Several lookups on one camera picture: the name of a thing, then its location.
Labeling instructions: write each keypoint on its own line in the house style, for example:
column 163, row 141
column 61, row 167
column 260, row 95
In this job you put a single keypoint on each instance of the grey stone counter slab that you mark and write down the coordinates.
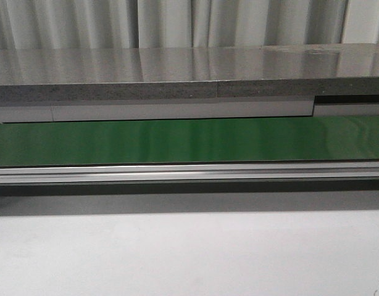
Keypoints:
column 47, row 85

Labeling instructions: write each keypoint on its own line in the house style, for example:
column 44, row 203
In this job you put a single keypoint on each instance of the white pleated curtain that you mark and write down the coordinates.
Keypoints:
column 145, row 24

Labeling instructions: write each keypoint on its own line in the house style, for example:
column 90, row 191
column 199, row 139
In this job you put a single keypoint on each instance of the aluminium conveyor side rail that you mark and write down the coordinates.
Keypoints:
column 258, row 171

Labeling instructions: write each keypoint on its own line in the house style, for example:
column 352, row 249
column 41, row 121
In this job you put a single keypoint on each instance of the green conveyor belt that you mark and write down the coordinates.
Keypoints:
column 189, row 141

